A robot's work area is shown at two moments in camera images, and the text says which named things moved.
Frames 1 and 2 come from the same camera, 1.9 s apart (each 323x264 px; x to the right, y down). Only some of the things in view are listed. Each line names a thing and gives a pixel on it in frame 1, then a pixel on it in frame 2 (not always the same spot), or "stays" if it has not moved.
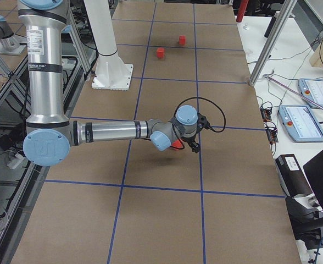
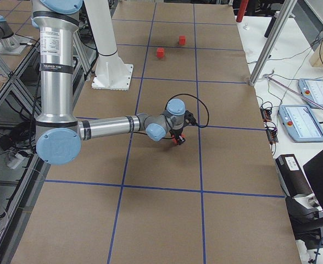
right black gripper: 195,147 → 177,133
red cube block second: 160,52 stays
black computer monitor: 321,174 stays
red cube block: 182,39 stays
